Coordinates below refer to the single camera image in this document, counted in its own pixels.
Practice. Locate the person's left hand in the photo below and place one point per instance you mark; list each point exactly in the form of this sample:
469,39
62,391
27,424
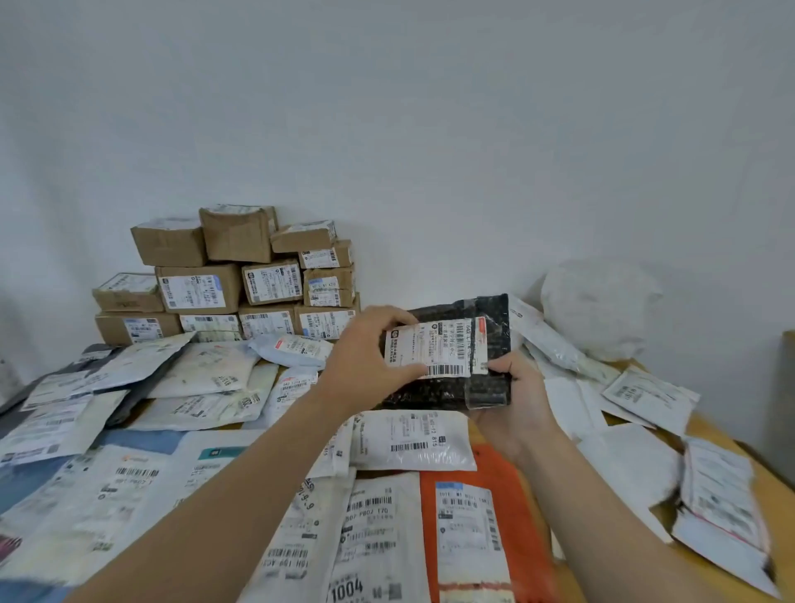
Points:
357,366

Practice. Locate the person's right hand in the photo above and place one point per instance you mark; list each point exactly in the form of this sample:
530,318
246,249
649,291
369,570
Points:
525,422

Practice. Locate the light blue-grey soft parcel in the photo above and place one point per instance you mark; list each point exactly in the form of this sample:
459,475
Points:
292,350

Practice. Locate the black bubble mailer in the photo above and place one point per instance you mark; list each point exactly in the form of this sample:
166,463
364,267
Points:
435,391

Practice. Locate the white pouch bold black print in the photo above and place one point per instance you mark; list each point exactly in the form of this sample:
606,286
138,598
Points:
338,453

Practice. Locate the white bubble packet barcode label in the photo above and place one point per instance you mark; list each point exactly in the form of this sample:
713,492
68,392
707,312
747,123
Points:
410,441

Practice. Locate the orange mailer envelope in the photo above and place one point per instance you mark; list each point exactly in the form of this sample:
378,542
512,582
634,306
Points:
528,528

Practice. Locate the large white plastic bag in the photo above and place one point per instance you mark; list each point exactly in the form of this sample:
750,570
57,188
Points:
599,310

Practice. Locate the brown box white barcode label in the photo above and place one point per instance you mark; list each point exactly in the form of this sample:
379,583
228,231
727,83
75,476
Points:
301,239

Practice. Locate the tall brown box double label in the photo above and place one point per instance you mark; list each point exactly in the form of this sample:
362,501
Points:
211,324

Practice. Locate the cream mailer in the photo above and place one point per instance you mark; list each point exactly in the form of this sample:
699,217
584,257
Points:
205,369

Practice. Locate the white pouch long label strip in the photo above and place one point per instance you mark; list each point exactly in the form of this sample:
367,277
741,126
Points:
379,528

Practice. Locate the white mailer teal label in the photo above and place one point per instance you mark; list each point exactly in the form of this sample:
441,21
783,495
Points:
211,460

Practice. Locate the stack of cardboard boxes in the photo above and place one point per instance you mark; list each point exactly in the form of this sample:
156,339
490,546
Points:
236,236

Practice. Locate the white pouch yellow framed label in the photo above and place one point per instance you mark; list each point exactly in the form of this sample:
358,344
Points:
143,360

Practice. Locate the grey poly mailer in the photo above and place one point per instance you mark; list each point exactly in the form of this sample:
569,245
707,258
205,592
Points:
133,397

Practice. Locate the blue plastic mailer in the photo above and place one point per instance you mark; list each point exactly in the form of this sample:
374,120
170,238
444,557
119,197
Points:
143,441

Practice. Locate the white mailer red square logo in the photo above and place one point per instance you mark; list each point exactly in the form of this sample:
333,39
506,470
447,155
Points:
720,559

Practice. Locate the brown box large label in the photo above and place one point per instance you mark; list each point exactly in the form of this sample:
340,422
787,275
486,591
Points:
127,297

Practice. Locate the INS BAHA cardboard box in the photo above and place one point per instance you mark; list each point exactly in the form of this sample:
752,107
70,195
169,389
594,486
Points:
108,329

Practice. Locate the white pouch wide barcode label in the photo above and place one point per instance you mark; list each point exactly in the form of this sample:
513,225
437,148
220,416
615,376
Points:
56,428

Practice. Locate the person's left forearm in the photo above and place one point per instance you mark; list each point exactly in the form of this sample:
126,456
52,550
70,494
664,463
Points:
217,515

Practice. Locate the person's right forearm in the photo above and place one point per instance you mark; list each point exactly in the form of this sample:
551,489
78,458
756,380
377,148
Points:
621,534

